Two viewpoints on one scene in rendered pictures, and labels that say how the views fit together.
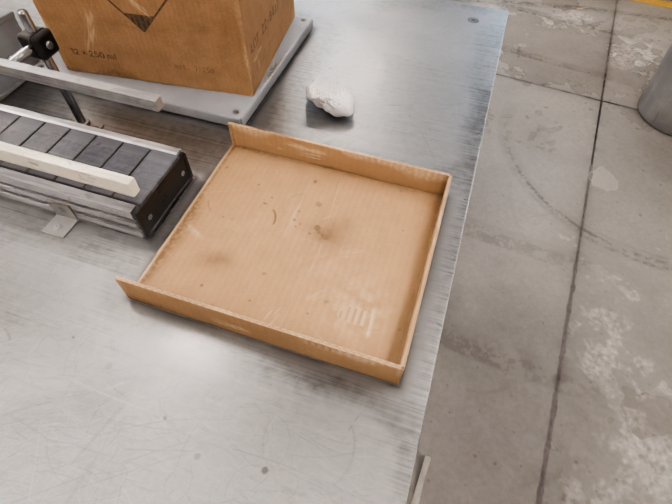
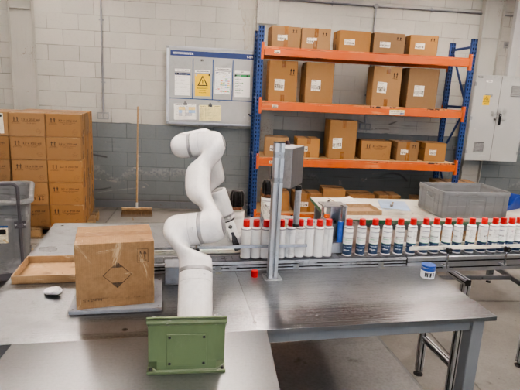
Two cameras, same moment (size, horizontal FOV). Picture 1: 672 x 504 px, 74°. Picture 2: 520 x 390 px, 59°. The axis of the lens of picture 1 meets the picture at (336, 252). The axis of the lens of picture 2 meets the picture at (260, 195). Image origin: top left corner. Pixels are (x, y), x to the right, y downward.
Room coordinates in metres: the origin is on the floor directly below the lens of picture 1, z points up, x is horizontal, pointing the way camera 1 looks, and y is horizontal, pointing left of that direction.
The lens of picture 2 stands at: (2.60, -0.11, 1.72)
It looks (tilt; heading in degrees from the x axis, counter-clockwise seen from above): 13 degrees down; 151
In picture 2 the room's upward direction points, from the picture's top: 3 degrees clockwise
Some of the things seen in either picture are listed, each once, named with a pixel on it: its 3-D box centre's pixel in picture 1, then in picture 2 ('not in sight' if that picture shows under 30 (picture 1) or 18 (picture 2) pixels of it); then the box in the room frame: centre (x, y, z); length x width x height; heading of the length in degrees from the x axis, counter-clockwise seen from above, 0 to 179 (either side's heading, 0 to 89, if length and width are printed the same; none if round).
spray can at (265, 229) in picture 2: not in sight; (265, 239); (0.62, 1.03, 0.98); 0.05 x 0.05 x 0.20
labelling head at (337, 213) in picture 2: not in sight; (330, 227); (0.64, 1.43, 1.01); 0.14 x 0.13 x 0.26; 73
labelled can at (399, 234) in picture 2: not in sight; (399, 236); (0.83, 1.75, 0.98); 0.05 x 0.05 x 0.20
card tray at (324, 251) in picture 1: (300, 232); (53, 268); (0.31, 0.04, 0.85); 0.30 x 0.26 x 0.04; 73
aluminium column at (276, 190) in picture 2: not in sight; (275, 211); (0.76, 0.99, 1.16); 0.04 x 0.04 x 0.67; 73
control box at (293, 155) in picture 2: not in sight; (288, 165); (0.72, 1.07, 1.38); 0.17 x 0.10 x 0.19; 128
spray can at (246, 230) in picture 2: not in sight; (245, 238); (0.58, 0.93, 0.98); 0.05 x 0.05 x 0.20
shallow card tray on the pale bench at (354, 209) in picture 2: not in sight; (357, 209); (-0.25, 2.37, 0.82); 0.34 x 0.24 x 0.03; 73
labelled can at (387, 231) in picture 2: not in sight; (386, 236); (0.81, 1.68, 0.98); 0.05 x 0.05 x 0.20
